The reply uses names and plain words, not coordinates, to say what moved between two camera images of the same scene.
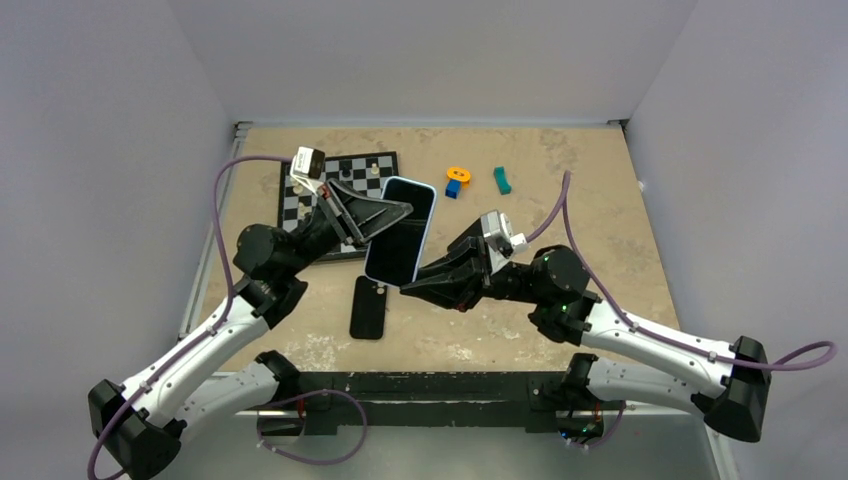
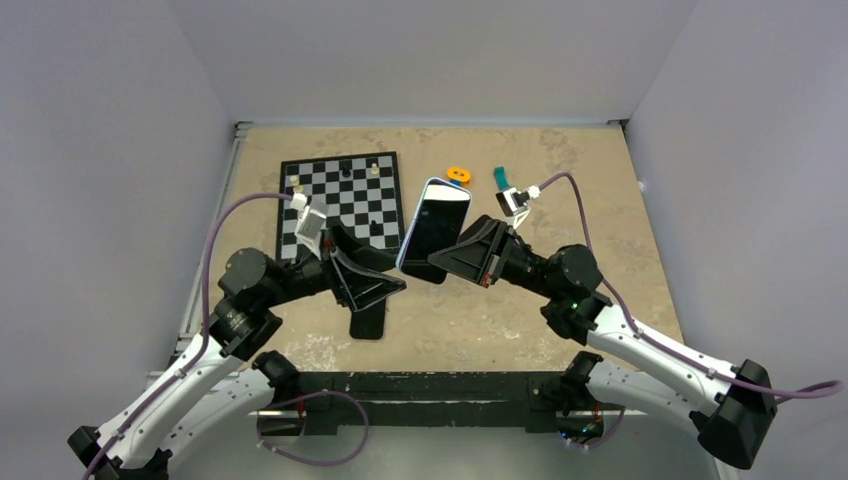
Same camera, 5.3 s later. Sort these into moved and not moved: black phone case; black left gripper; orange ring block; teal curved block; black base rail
Moved: black left gripper
Not moved: black base rail; black phone case; teal curved block; orange ring block
